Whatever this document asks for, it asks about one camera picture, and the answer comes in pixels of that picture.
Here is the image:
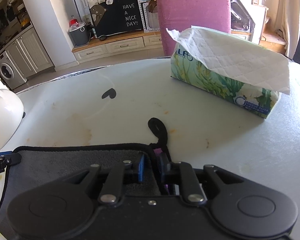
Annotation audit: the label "cream drawer sideboard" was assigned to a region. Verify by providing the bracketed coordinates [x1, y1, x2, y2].
[71, 29, 253, 65]

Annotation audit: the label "white washing machine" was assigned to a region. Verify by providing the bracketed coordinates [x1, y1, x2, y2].
[0, 51, 27, 89]

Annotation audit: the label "white ceramic cat bowl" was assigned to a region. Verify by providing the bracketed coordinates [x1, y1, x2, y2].
[0, 89, 24, 149]

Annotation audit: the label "grey trash bin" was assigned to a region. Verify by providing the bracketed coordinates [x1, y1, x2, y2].
[68, 18, 90, 47]

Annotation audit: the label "purple grey microfiber towel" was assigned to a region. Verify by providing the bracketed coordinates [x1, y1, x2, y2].
[0, 118, 170, 239]

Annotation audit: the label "wooden staircase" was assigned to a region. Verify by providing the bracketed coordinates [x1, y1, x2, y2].
[219, 0, 291, 58]

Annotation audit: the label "green floral tissue box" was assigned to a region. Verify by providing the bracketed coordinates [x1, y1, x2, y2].
[166, 26, 290, 119]

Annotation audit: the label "pink upholstered chair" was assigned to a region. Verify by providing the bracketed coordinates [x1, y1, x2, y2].
[157, 0, 231, 56]

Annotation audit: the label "cream kitchen cabinets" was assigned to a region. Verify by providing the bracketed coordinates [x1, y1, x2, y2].
[5, 27, 54, 78]

